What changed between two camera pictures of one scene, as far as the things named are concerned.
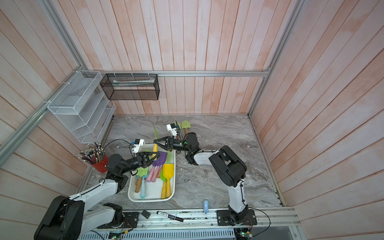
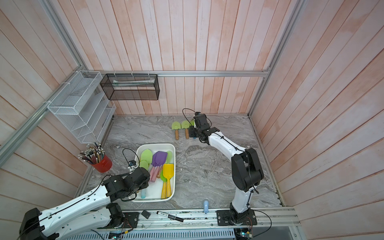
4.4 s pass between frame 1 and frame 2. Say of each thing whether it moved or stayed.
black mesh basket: stayed
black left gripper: moved
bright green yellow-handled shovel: moved
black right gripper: moved
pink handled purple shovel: stayed
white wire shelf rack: stayed
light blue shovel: stayed
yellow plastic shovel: stayed
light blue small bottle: stayed
